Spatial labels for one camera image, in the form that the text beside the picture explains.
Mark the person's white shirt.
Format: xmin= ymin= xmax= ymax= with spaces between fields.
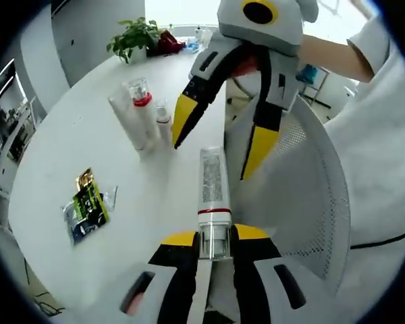
xmin=323 ymin=15 xmax=405 ymax=304

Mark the white mesh office chair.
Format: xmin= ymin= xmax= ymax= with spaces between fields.
xmin=224 ymin=72 xmax=352 ymax=294

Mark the dark red bag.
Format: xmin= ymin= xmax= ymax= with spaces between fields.
xmin=147 ymin=29 xmax=186 ymax=57

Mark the small clear cap skincare bottle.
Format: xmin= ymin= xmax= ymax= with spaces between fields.
xmin=154 ymin=99 xmax=173 ymax=144

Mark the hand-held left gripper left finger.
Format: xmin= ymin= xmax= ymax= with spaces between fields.
xmin=119 ymin=230 xmax=202 ymax=324

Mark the small silver skincare sachet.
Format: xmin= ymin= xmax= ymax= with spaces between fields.
xmin=100 ymin=184 xmax=119 ymax=213

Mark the white skincare tube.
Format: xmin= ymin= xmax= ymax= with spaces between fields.
xmin=107 ymin=90 xmax=148 ymax=153

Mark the large window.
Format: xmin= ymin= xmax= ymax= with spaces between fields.
xmin=144 ymin=0 xmax=223 ymax=28

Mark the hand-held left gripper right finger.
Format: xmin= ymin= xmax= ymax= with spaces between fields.
xmin=231 ymin=222 xmax=325 ymax=324

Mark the blue packet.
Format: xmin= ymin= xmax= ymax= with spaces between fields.
xmin=184 ymin=36 xmax=202 ymax=54

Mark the thin black cable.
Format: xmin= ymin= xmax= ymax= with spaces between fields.
xmin=349 ymin=225 xmax=405 ymax=251

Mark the green black skincare sachet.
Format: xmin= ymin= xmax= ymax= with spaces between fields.
xmin=61 ymin=184 xmax=111 ymax=246

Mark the potted green plant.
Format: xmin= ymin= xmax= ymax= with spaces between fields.
xmin=106 ymin=16 xmax=163 ymax=65

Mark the gold skincare sachet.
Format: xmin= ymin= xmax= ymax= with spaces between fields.
xmin=75 ymin=167 xmax=96 ymax=190

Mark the red collar skincare pump bottle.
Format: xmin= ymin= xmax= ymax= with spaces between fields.
xmin=127 ymin=77 xmax=163 ymax=144

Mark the clear cap skincare tube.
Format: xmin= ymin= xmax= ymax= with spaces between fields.
xmin=197 ymin=146 xmax=233 ymax=261

